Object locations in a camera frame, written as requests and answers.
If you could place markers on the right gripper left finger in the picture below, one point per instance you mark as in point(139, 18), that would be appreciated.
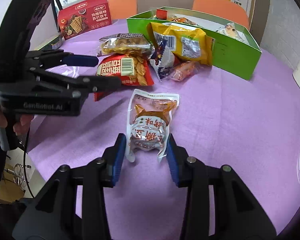
point(71, 204)

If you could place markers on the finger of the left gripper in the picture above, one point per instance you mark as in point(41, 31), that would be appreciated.
point(53, 58)
point(88, 83)

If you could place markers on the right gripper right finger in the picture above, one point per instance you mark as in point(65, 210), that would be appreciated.
point(218, 204)

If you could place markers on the red biscuit packet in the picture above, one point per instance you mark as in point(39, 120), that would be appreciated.
point(133, 70)

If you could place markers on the white spicy tofu packet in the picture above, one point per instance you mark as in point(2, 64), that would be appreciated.
point(148, 122)

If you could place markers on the yellow chip bag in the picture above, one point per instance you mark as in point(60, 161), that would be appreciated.
point(187, 43)

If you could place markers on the orange clear peanut packet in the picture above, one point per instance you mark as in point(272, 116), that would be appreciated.
point(181, 20)

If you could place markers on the small red sausage packet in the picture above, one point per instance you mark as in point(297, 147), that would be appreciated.
point(184, 70)

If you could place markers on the chocolate chip cookie packet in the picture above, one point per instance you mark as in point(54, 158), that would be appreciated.
point(230, 31)

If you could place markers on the person left hand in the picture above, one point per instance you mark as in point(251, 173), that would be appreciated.
point(21, 127)

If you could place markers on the clear twisted snack bag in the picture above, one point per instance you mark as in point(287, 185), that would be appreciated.
point(124, 43)

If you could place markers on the red cracker box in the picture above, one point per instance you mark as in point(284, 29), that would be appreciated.
point(83, 16)

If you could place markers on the orange chair left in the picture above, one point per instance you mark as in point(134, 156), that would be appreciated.
point(122, 9)

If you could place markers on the orange chair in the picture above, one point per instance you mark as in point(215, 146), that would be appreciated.
point(122, 9)
point(224, 9)

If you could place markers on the green snack box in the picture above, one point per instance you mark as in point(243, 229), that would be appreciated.
point(237, 57)

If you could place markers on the orange chair right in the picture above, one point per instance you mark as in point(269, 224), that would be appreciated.
point(224, 9)

